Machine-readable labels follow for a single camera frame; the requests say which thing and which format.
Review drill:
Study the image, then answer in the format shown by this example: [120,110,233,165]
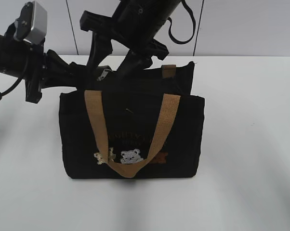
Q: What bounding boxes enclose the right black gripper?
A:
[79,11,169,77]

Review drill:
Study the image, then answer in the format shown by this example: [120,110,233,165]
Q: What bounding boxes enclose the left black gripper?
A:
[25,38,87,104]

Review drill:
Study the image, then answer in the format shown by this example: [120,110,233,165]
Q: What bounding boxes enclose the silver metal zipper pull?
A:
[96,69,113,81]

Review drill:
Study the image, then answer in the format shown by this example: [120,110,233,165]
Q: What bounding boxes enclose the black canvas tote bag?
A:
[59,62,205,180]

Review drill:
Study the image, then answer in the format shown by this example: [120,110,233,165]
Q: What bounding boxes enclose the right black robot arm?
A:
[79,0,180,77]

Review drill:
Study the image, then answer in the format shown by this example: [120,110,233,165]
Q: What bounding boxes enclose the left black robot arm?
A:
[0,34,86,103]

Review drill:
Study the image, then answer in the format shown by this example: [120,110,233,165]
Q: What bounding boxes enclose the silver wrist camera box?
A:
[13,1,47,45]

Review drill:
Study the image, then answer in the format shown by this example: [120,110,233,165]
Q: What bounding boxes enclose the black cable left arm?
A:
[0,54,31,102]

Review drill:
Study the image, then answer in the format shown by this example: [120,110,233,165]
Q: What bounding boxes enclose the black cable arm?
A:
[168,0,196,44]
[0,54,31,102]

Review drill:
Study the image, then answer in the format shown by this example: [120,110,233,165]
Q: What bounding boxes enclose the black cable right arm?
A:
[168,0,196,44]

